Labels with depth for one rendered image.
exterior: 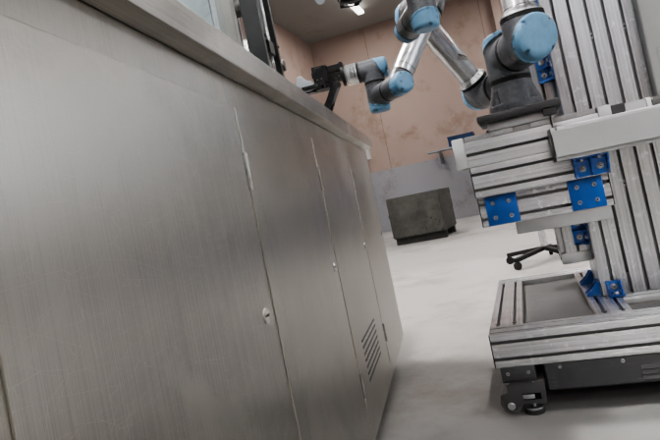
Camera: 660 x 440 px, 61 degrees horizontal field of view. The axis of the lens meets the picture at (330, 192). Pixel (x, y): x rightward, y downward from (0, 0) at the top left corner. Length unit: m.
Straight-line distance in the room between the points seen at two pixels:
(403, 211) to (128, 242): 7.39
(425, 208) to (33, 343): 7.45
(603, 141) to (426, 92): 10.52
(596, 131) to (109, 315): 1.31
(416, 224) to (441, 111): 4.55
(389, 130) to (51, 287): 11.74
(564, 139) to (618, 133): 0.12
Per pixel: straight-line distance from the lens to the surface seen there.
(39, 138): 0.44
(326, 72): 2.07
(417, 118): 11.98
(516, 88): 1.70
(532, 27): 1.60
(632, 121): 1.58
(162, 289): 0.54
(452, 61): 2.27
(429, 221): 7.76
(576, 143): 1.56
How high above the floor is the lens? 0.64
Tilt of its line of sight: 2 degrees up
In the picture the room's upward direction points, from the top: 12 degrees counter-clockwise
